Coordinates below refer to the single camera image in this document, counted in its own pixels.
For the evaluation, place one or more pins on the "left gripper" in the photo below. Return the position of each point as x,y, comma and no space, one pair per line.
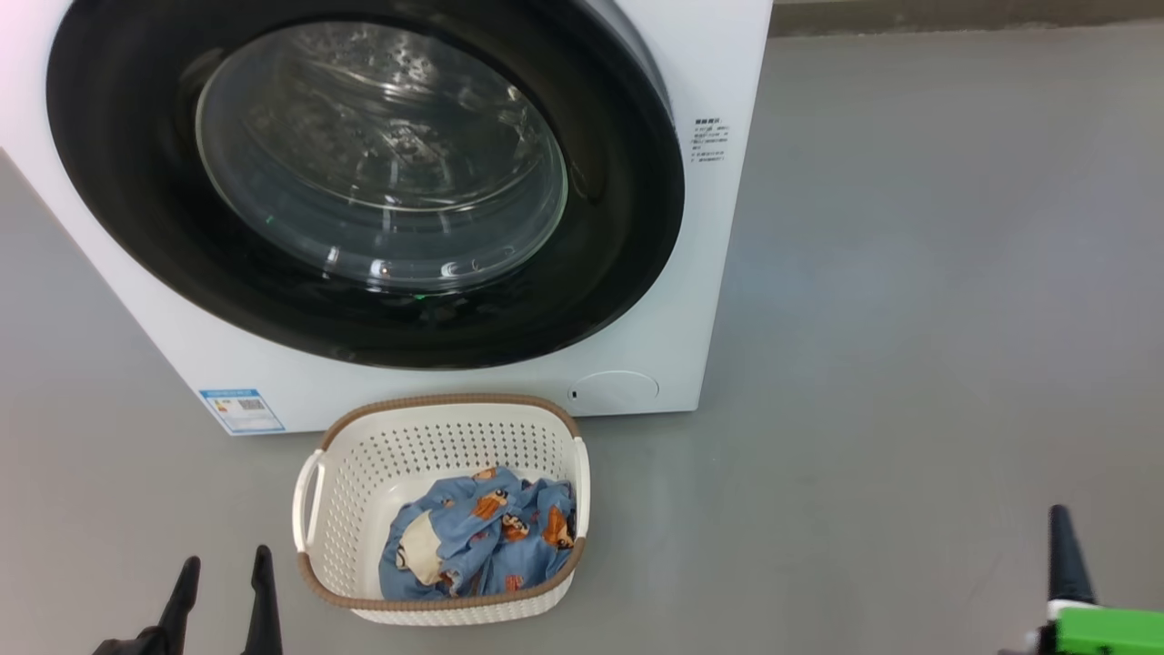
118,648

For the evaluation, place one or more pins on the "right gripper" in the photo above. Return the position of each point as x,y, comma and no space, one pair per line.
1109,635

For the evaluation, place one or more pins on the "blue cartoon print clothing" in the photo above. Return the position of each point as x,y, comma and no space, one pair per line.
473,546

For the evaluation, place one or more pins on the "black round glass washer door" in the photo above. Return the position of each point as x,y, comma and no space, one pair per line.
109,182

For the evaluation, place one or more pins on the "cream perforated basket brown rim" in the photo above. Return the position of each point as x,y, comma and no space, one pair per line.
364,473

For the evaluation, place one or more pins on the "white front-load washing machine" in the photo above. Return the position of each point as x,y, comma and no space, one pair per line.
709,273

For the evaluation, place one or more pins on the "blue energy label sticker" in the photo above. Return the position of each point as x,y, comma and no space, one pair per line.
242,411

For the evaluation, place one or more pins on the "round white filter cover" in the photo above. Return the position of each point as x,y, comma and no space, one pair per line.
618,389

